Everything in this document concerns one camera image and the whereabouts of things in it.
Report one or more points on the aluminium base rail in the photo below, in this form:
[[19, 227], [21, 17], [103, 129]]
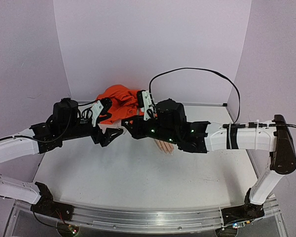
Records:
[[150, 221]]

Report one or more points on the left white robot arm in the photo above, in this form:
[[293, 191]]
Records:
[[66, 123]]

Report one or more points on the mannequin hand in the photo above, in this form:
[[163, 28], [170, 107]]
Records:
[[165, 147]]

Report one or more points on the orange crumpled garment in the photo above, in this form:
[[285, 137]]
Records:
[[124, 103]]

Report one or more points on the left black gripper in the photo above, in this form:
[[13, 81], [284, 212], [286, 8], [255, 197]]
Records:
[[98, 138]]

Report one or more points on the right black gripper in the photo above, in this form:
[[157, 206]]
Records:
[[137, 126]]

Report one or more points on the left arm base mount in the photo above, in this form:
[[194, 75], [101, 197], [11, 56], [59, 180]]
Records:
[[49, 202]]

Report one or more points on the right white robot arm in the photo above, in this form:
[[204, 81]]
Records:
[[167, 122]]

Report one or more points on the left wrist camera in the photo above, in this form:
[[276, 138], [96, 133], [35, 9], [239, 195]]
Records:
[[96, 110]]

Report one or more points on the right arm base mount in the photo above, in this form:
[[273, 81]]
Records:
[[246, 209]]

